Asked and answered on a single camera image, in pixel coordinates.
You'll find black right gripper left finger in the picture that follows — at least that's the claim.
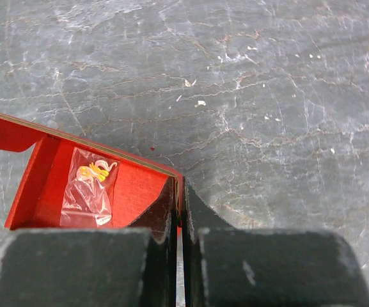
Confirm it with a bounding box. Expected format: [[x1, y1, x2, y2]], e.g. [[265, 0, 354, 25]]
[[0, 178, 177, 306]]

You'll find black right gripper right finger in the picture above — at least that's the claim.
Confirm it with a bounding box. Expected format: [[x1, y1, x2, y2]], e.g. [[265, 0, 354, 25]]
[[182, 181, 369, 306]]

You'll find red paper box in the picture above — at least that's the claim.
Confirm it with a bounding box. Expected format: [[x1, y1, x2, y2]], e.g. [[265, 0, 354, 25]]
[[0, 113, 184, 230]]

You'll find clear plastic bag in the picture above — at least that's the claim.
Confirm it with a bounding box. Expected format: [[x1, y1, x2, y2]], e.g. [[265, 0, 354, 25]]
[[59, 148, 120, 228]]

